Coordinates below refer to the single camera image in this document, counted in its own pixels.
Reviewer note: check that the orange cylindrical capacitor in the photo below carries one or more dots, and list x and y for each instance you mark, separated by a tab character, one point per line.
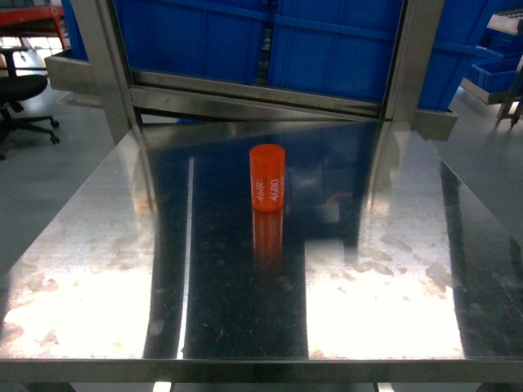
267	172

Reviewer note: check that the left blue plastic bin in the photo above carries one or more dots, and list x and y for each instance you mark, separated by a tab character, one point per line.
219	40

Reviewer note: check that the blue plastic bin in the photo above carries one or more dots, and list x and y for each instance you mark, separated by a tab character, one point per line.
344	48
219	40

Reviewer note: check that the right blue plastic bin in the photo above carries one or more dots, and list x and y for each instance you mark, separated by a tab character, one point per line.
344	48

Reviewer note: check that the small blue bin right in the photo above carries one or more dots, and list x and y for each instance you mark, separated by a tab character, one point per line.
494	75

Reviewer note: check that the black office chair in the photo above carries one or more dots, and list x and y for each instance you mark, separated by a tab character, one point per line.
14	90

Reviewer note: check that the stainless steel rack frame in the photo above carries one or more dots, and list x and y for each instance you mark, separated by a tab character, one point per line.
126	93

